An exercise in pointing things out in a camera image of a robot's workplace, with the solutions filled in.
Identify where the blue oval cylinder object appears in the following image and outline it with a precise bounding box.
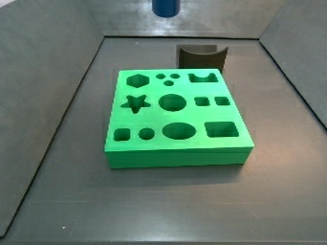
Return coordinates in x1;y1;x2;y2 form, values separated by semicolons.
152;0;180;17

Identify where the green shape sorter block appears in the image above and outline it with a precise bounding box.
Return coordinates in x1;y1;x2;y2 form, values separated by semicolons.
104;69;254;168

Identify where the dark curved arch piece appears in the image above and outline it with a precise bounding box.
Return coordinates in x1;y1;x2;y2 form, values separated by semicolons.
176;44;229;71

